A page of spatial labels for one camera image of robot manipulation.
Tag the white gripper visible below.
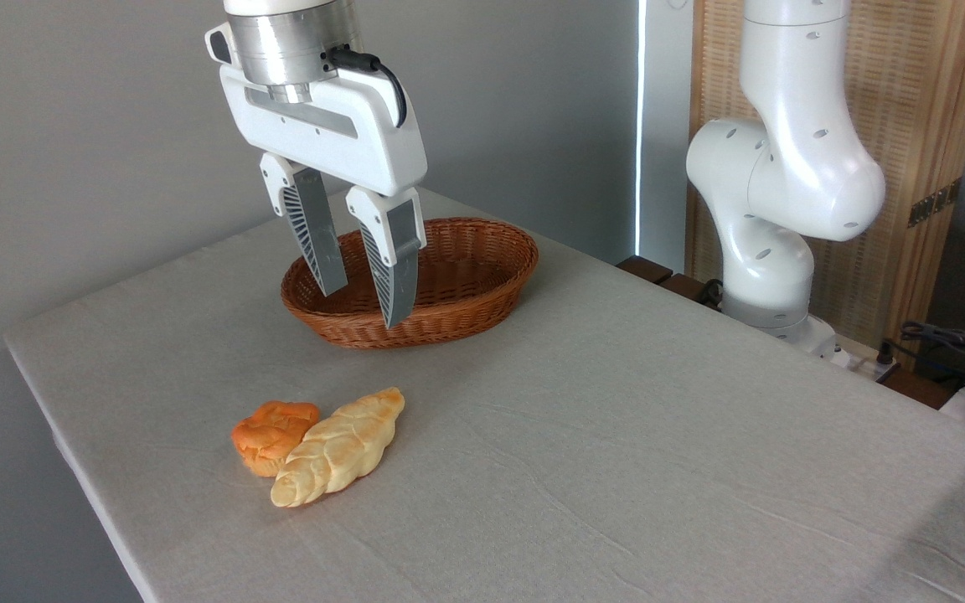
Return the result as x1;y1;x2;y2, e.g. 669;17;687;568
204;23;429;330

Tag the orange bread roll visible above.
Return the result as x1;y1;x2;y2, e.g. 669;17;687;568
230;400;322;478

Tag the brown wicker basket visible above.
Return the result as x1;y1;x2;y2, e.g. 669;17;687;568
280;217;539;349

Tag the pale braided bread loaf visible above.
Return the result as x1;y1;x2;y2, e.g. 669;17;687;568
270;386;406;509

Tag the dark brown wooden board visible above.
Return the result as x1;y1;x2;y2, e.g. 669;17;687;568
617;255;722;307

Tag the grey tablecloth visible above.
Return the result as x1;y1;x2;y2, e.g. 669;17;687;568
3;186;965;603

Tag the white power strip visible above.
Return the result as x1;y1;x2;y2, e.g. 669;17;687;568
818;335;902;382

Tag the wooden folding screen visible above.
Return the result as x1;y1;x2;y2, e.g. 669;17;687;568
685;0;965;348

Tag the dark metal screen hinge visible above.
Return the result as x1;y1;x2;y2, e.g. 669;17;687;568
907;178;962;229

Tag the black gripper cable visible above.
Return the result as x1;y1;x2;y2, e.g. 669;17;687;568
325;46;409;129

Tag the black cable bundle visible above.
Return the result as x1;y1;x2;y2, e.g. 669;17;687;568
900;321;965;394

